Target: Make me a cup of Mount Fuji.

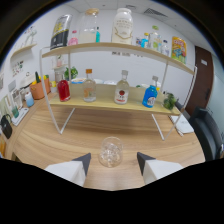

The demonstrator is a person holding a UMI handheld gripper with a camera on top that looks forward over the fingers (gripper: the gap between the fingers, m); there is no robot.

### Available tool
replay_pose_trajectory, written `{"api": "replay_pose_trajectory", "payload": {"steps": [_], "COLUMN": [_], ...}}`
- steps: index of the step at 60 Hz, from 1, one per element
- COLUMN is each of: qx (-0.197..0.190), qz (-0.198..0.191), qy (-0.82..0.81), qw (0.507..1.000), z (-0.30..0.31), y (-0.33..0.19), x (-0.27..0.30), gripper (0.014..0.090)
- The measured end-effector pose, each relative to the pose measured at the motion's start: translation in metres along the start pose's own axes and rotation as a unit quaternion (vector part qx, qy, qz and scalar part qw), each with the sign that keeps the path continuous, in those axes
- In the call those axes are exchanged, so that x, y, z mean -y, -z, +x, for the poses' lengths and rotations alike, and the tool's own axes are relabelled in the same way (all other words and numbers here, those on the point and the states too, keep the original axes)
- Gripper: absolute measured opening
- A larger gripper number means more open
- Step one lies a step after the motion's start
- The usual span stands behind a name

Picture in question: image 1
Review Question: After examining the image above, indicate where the blue liquid bottle white label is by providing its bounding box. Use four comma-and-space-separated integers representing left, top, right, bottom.
142, 75, 159, 109

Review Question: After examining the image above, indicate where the white milk bottle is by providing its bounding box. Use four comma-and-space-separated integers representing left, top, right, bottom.
111, 7, 134, 45

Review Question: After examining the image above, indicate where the clear stemless glass cup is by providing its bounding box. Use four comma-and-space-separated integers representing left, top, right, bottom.
98, 136, 124, 169

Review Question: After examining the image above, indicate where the white printed paper sheet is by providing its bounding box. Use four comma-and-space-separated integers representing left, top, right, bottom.
168, 114, 195, 135

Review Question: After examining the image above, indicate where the black office chair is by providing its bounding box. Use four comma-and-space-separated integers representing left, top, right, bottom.
189, 106, 224, 163

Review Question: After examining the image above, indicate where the glass bowl with limes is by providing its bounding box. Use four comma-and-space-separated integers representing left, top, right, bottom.
162, 92, 178, 111

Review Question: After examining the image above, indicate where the white tray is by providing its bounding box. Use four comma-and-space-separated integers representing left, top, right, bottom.
10, 107, 30, 127

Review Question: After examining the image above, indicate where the two-tier wooden shelf rack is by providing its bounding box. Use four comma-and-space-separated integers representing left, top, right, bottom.
39, 41, 198, 142

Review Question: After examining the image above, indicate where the black bag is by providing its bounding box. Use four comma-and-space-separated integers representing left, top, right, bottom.
0, 113, 14, 140

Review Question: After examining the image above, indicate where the red liquid bottle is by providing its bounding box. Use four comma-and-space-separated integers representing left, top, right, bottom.
56, 79, 72, 103

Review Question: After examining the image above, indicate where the light blue small bottle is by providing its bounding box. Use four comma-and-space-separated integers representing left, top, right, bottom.
24, 91, 35, 108

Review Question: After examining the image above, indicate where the clear bottle orange label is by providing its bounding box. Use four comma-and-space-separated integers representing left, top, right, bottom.
82, 68, 97, 103

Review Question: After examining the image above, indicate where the clear bottle red label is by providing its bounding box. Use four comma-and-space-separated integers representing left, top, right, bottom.
114, 69, 130, 106

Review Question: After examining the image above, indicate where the orange pen holder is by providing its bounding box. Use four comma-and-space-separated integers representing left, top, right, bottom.
29, 71, 52, 101

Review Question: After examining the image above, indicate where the blue rim bowl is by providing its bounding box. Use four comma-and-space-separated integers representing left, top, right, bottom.
70, 77, 86, 85

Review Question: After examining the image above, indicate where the brown wooden door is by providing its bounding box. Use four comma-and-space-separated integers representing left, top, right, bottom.
185, 45, 214, 116

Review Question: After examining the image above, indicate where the white plate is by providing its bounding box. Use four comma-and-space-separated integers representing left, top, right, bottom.
103, 79, 118, 86

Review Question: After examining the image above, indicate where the green potted plant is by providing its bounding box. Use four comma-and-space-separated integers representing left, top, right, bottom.
63, 66, 79, 81

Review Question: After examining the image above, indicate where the white countertop appliance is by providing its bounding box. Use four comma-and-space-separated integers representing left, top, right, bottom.
20, 73, 36, 89

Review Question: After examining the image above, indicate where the vase with white flowers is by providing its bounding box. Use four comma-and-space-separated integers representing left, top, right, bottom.
55, 54, 65, 68

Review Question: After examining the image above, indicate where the clear bottle blue cap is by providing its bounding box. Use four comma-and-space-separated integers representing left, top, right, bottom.
160, 39, 170, 57

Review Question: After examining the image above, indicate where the yellow cartoon drink can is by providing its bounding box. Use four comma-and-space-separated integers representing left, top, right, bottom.
171, 35, 188, 64

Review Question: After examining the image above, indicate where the small blue bottle yellow cap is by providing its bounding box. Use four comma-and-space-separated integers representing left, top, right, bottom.
140, 32, 150, 49

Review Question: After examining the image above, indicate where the clear bottle green cap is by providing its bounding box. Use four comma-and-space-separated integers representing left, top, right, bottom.
148, 25, 161, 52

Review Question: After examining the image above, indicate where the pink liquid bottle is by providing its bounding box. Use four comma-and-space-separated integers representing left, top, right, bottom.
67, 29, 79, 47

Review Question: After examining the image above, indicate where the silver water can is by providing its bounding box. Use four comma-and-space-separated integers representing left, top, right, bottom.
49, 14, 73, 51

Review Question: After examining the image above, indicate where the white flower ornament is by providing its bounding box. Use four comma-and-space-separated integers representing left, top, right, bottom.
24, 27, 38, 47

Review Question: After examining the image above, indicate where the ceiling air vent grille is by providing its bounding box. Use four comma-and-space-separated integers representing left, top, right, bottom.
143, 8, 168, 18

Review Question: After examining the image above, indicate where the small wooden wall shelf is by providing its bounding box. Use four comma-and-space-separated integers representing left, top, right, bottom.
52, 65, 69, 71

